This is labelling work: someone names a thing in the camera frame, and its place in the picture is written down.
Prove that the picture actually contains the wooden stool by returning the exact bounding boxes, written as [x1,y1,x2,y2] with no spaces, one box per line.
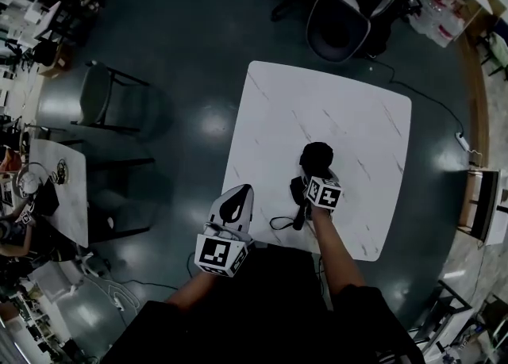
[456,167,504,243]

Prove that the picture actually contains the black shell chair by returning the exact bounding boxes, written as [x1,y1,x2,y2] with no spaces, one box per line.
[306,0,372,63]

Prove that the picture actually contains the black pouch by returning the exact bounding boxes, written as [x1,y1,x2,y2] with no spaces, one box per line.
[34,178,61,217]

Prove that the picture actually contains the person's black shirt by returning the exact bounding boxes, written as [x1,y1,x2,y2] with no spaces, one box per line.
[101,242,426,364]

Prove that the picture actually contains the grey-green chair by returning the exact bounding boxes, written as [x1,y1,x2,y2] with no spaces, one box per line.
[70,59,152,134]

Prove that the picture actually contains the black cloth item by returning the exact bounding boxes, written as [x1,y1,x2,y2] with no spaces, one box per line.
[269,141,337,232]

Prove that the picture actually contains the dark chair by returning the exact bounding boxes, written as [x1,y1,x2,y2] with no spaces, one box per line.
[85,157,156,241]

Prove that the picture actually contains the person's left forearm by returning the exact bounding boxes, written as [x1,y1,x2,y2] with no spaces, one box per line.
[164,270,218,312]

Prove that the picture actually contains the small marble side table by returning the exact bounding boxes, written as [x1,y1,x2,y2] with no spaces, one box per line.
[29,137,90,249]

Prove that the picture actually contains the white headphones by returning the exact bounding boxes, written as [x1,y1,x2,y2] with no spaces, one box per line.
[14,162,45,198]

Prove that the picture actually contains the person's right forearm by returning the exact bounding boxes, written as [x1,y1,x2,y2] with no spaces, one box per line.
[309,206,367,289]

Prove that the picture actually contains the black power cable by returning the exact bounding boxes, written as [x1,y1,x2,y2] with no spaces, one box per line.
[371,56,466,136]

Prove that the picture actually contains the white marble table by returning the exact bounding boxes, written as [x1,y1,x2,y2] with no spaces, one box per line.
[221,59,413,262]

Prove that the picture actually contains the clear plastic bags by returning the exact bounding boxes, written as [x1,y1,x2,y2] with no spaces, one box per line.
[407,0,483,48]

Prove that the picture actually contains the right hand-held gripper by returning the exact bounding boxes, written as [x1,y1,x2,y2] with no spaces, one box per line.
[303,170,343,213]

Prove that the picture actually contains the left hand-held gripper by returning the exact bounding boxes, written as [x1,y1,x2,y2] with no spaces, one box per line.
[194,183,256,278]

